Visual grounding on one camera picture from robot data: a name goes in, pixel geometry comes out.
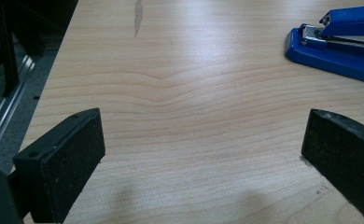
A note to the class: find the black metal stand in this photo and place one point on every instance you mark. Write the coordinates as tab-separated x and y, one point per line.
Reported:
10	62

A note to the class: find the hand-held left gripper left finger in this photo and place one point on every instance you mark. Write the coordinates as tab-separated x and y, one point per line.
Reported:
62	161

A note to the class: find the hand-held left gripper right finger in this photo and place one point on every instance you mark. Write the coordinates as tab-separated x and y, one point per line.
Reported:
342	155

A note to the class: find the metal floor rail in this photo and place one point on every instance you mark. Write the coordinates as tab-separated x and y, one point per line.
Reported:
2	124

